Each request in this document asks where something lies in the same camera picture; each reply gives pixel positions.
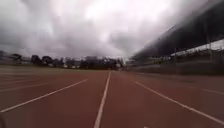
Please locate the fence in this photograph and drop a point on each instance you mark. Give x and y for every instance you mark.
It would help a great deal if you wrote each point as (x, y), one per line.
(180, 65)

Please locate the row of trees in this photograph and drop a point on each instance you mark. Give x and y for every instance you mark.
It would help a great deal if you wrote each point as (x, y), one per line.
(96, 63)

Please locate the grandstand building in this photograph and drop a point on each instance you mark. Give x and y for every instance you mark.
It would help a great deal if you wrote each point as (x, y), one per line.
(186, 43)

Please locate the green grass field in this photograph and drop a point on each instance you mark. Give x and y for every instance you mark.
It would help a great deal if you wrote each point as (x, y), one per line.
(30, 69)

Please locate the red running track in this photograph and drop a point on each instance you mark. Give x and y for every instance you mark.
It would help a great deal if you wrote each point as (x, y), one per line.
(130, 106)

